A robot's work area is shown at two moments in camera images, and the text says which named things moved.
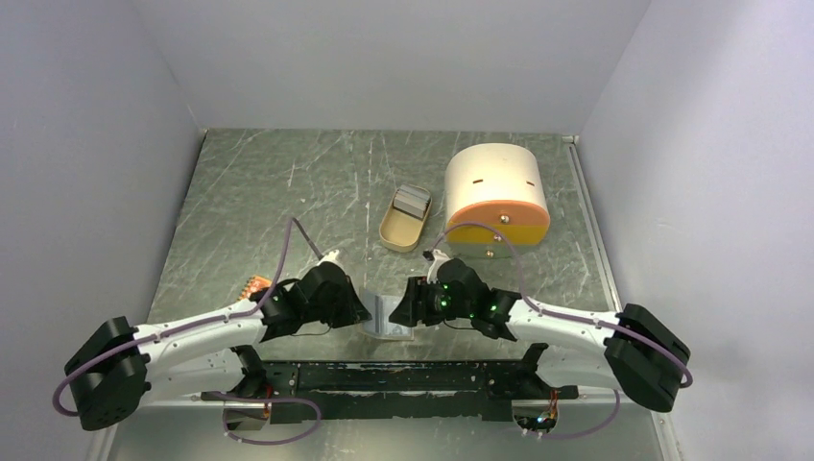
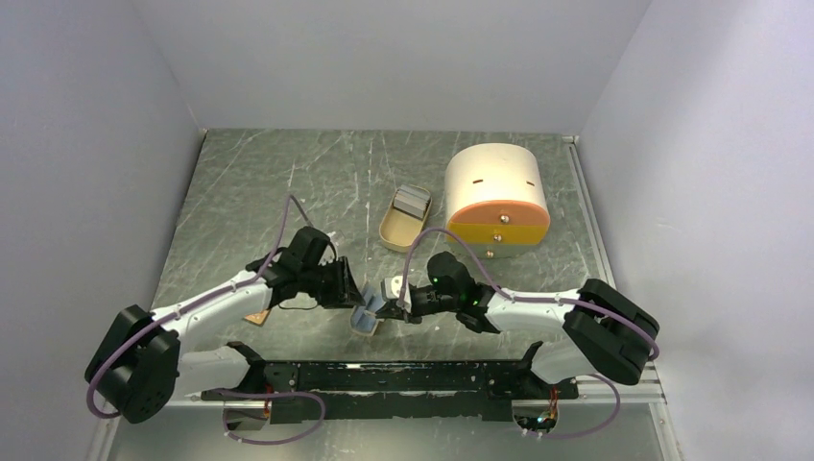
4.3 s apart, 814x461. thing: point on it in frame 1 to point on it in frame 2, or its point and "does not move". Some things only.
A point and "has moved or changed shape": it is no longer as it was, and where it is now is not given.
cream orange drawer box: (498, 184) does not move
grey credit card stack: (412, 200) does not move
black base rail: (477, 390) does not move
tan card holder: (378, 308) has moved or changed shape
